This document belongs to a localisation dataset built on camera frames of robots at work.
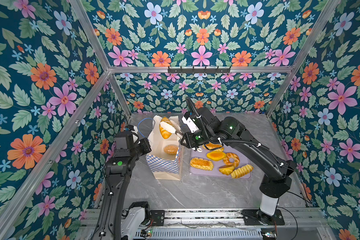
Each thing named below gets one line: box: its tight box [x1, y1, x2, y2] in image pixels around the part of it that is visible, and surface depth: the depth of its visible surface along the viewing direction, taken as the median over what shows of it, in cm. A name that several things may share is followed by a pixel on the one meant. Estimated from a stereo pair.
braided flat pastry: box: [190, 157, 214, 171], surface depth 90 cm
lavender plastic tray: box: [189, 144, 254, 180], surface depth 90 cm
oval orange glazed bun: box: [206, 151, 227, 161], surface depth 94 cm
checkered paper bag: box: [146, 115, 183, 181], surface depth 75 cm
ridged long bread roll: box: [230, 164, 254, 179], surface depth 85 cm
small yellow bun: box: [218, 164, 235, 176], surface depth 86 cm
